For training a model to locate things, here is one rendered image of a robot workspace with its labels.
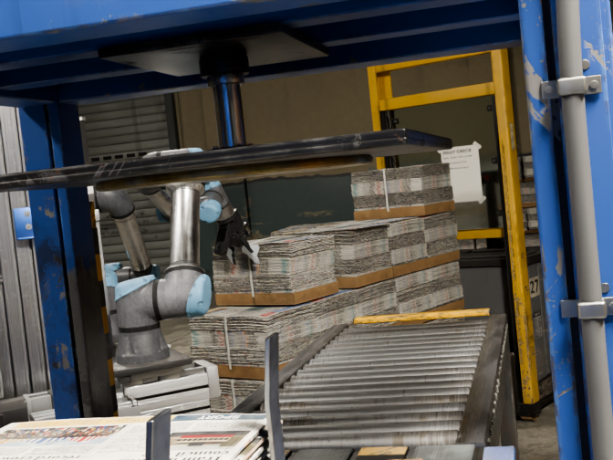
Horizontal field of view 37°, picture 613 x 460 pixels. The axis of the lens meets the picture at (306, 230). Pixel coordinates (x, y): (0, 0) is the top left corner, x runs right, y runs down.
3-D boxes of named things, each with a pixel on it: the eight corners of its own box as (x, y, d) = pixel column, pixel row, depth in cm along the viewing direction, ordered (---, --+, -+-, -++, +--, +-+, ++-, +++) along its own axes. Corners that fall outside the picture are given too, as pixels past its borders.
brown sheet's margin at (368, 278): (279, 289, 383) (278, 278, 383) (318, 279, 407) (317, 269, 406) (357, 287, 361) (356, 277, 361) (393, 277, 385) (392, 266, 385)
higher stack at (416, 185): (375, 445, 436) (348, 172, 429) (407, 428, 460) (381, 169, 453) (448, 453, 413) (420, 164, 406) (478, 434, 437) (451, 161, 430)
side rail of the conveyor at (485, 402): (493, 352, 289) (490, 314, 288) (511, 351, 287) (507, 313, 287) (462, 512, 159) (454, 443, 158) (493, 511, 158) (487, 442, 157)
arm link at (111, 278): (114, 310, 301) (109, 269, 300) (75, 314, 303) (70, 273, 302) (126, 305, 313) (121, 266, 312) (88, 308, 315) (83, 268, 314)
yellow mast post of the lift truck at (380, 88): (399, 395, 490) (365, 62, 480) (407, 392, 497) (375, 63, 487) (413, 396, 484) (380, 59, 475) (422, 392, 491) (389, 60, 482)
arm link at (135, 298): (124, 322, 269) (119, 277, 268) (170, 318, 268) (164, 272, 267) (112, 329, 257) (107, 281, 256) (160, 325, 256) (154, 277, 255)
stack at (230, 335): (209, 537, 343) (184, 314, 339) (376, 445, 437) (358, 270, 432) (291, 552, 320) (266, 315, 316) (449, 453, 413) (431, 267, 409)
